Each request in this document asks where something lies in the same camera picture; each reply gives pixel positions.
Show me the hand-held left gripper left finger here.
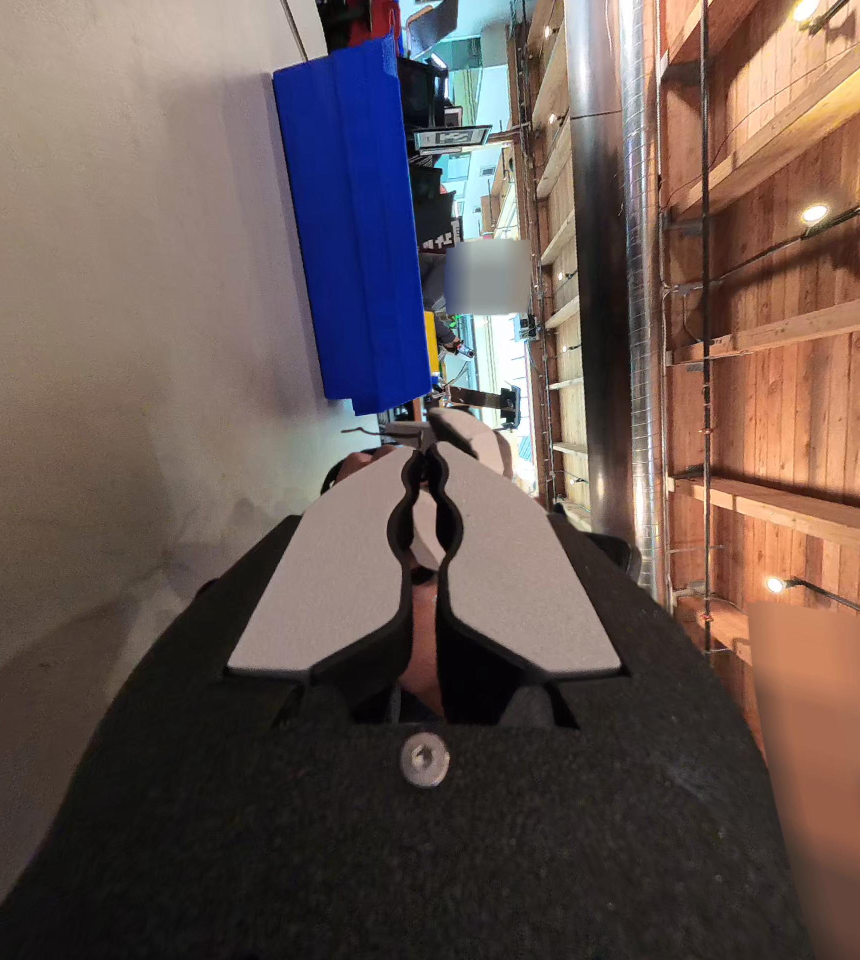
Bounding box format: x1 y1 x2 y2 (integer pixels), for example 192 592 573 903
226 444 422 685

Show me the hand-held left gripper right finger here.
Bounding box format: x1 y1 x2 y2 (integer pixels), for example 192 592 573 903
424 441 624 685

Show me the blue plastic bin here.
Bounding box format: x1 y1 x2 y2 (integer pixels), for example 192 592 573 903
272 33 435 417

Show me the person's right hand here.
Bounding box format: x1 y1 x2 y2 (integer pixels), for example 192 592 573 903
340 446 401 485

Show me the black tilted panel on stand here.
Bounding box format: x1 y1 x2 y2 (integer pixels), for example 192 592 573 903
445 384 523 430

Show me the marker sign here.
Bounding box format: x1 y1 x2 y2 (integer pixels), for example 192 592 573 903
411 126 493 155

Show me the silver air duct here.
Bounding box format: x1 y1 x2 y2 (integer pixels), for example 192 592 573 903
616 0 673 610

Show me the black ceiling duct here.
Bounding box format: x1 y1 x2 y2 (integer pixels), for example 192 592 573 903
563 0 635 541

